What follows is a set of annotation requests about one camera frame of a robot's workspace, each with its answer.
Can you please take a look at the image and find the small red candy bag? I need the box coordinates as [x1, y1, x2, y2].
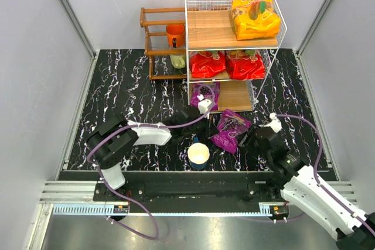
[225, 49, 265, 80]

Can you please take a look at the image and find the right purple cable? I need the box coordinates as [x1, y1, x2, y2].
[243, 114, 375, 238]

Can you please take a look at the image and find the large red candy bag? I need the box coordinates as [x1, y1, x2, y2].
[189, 50, 226, 78]

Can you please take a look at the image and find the orange mug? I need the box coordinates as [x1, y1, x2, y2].
[166, 23, 185, 48]

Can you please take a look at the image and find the purple candy bag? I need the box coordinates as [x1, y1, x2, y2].
[190, 82, 220, 111]
[210, 109, 252, 154]

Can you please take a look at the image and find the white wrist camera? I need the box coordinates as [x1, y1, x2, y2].
[197, 94, 213, 115]
[264, 112, 282, 133]

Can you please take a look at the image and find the brown wooden rack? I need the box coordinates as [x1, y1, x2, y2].
[139, 7, 186, 80]

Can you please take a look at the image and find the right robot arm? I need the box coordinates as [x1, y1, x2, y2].
[240, 125, 374, 249]

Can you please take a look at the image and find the yellow mango candy bag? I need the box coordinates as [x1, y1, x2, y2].
[231, 0, 281, 40]

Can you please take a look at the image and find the white wire wooden shelf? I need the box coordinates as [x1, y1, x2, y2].
[185, 0, 287, 112]

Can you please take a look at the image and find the blue white cup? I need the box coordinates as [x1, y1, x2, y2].
[187, 137, 210, 170]

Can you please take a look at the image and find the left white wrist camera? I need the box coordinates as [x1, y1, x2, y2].
[197, 94, 213, 115]

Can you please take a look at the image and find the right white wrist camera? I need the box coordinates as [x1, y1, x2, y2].
[264, 112, 282, 133]

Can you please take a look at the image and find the light green mug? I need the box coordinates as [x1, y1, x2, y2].
[170, 54, 186, 69]

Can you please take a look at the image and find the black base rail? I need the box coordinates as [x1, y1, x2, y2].
[93, 170, 299, 214]

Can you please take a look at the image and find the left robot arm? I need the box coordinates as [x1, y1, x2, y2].
[86, 105, 219, 190]

